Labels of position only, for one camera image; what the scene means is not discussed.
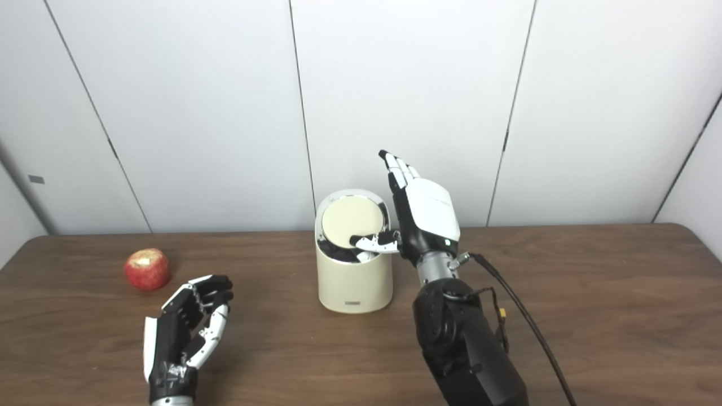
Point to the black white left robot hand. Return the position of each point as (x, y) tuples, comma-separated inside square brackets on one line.
[(172, 338)]

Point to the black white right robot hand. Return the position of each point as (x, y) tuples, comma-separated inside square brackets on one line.
[(434, 211)]

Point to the red apple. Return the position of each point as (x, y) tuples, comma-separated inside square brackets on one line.
[(148, 270)]

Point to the round cream bin lid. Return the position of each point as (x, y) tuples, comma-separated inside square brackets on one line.
[(350, 217)]

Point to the cream-colored bin body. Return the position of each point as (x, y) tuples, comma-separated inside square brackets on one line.
[(354, 285)]

